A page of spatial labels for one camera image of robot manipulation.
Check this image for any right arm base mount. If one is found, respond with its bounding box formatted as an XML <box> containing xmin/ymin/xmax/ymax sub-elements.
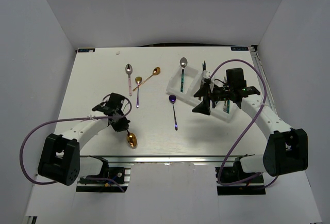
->
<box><xmin>217</xmin><ymin>157</ymin><xmax>266</xmax><ymax>196</ymax></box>

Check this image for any blue label sticker left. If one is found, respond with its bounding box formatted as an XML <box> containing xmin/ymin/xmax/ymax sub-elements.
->
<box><xmin>77</xmin><ymin>48</ymin><xmax>95</xmax><ymax>53</ymax></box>

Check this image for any long gold spoon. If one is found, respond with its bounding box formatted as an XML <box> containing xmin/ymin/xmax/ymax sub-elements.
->
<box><xmin>139</xmin><ymin>67</ymin><xmax>161</xmax><ymax>86</ymax></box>

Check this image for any blue label sticker right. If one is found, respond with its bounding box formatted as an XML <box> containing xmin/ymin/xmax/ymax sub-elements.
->
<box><xmin>230</xmin><ymin>46</ymin><xmax>249</xmax><ymax>51</ymax></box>

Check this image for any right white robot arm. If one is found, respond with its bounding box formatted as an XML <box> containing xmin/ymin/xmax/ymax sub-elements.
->
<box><xmin>192</xmin><ymin>68</ymin><xmax>308</xmax><ymax>182</ymax></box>

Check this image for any white three-compartment tray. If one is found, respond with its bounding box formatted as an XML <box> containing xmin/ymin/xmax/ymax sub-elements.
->
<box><xmin>166</xmin><ymin>66</ymin><xmax>238</xmax><ymax>123</ymax></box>

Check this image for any silver fork green patterned handle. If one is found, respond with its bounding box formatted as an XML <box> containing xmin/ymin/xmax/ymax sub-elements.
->
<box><xmin>226</xmin><ymin>100</ymin><xmax>230</xmax><ymax>114</ymax></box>

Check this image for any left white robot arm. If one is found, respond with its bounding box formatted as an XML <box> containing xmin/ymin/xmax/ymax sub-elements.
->
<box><xmin>38</xmin><ymin>93</ymin><xmax>131</xmax><ymax>186</ymax></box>

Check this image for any silver knife green patterned handle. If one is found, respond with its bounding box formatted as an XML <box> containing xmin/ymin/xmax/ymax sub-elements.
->
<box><xmin>202</xmin><ymin>61</ymin><xmax>206</xmax><ymax>74</ymax></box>

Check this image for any silver spoon pink handle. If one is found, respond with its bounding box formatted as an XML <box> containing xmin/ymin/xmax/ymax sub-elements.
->
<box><xmin>125</xmin><ymin>63</ymin><xmax>133</xmax><ymax>96</ymax></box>

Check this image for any dark blue purple spoon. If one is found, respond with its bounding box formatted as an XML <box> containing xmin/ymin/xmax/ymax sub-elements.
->
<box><xmin>169</xmin><ymin>94</ymin><xmax>178</xmax><ymax>131</ymax></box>

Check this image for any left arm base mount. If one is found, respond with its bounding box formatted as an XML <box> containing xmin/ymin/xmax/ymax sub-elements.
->
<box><xmin>76</xmin><ymin>156</ymin><xmax>130</xmax><ymax>193</ymax></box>

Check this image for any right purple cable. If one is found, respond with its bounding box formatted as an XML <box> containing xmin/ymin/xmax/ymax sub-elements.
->
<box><xmin>211</xmin><ymin>59</ymin><xmax>279</xmax><ymax>189</ymax></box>

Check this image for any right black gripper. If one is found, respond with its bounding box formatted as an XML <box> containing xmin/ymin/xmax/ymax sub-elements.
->
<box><xmin>192</xmin><ymin>82</ymin><xmax>233</xmax><ymax>115</ymax></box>

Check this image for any silver spoon green patterned handle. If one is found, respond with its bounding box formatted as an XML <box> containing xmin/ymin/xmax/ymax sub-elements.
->
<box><xmin>179</xmin><ymin>57</ymin><xmax>188</xmax><ymax>92</ymax></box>

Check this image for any gold bowl purple handle spoon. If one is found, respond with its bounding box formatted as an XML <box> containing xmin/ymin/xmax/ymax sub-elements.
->
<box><xmin>135</xmin><ymin>76</ymin><xmax>142</xmax><ymax>108</ymax></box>

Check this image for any aluminium rail right side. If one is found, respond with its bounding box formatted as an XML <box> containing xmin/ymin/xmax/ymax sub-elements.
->
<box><xmin>249</xmin><ymin>45</ymin><xmax>277</xmax><ymax>114</ymax></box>

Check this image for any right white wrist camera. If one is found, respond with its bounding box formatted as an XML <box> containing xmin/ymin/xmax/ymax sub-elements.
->
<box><xmin>202</xmin><ymin>70</ymin><xmax>214</xmax><ymax>83</ymax></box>

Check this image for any blue label sticker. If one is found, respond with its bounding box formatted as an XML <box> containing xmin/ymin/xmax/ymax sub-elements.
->
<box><xmin>230</xmin><ymin>46</ymin><xmax>249</xmax><ymax>51</ymax></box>
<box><xmin>77</xmin><ymin>48</ymin><xmax>95</xmax><ymax>53</ymax></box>

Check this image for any ornate gold spoon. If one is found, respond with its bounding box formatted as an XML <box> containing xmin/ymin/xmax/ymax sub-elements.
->
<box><xmin>126</xmin><ymin>130</ymin><xmax>138</xmax><ymax>149</ymax></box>

